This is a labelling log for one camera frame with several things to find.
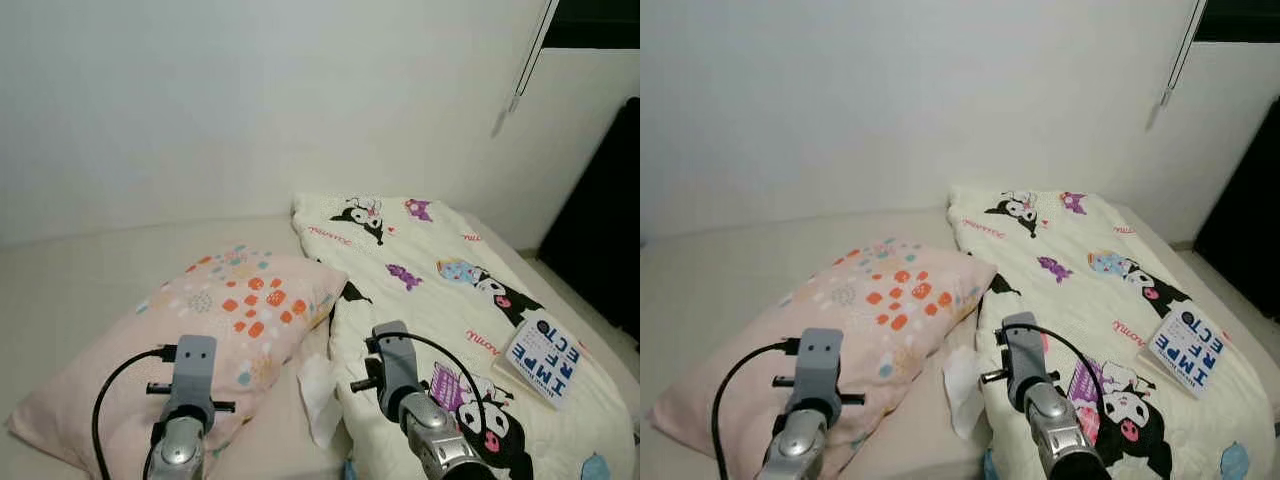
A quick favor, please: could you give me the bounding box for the pink patterned pillow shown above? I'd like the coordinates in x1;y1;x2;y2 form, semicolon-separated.
650;238;998;480
5;245;349;479

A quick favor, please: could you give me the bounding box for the white tissue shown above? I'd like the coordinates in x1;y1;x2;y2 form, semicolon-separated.
942;345;986;441

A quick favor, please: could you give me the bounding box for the cream cartoon print blanket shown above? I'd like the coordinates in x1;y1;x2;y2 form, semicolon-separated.
945;185;1280;480
292;193;639;480

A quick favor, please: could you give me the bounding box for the beige bed mattress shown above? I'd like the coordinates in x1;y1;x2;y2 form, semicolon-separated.
640;207;1280;480
0;213;641;480

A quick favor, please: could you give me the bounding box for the tall black panel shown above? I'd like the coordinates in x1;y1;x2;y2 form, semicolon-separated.
537;97;641;341
1193;92;1280;319

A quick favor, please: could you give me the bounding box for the dark window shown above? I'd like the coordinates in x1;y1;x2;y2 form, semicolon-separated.
1193;0;1280;43
543;0;641;49

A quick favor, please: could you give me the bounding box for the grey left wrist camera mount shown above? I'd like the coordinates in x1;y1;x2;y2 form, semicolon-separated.
793;328;846;416
172;335;218;421

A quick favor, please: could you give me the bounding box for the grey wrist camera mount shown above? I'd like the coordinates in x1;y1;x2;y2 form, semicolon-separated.
372;320;426;401
1000;312;1051;396
793;328;846;416
172;335;218;421

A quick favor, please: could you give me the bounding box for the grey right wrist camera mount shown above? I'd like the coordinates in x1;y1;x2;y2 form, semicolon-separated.
372;320;426;401
1000;312;1051;396

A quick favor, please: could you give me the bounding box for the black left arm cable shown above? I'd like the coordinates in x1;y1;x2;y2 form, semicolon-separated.
92;345;179;480
712;340;801;480

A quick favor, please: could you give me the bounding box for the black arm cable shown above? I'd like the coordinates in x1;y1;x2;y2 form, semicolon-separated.
92;345;179;480
712;340;801;480
1035;322;1113;431
398;330;491;446

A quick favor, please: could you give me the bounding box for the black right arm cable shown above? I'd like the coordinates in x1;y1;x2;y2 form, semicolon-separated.
398;330;491;446
1035;322;1113;431

